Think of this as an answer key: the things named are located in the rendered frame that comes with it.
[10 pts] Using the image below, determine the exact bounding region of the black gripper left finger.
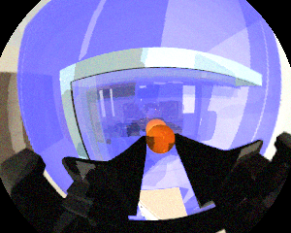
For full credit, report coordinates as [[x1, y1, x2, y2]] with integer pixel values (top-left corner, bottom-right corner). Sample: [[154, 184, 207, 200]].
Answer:
[[61, 135, 146, 216]]

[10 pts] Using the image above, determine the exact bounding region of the clear low corner wall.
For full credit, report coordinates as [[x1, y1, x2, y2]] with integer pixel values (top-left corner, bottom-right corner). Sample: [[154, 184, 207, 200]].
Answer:
[[72, 67, 255, 162]]

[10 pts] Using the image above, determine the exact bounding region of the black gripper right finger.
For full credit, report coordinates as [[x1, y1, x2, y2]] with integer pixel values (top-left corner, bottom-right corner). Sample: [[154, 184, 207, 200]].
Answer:
[[174, 133, 265, 209]]

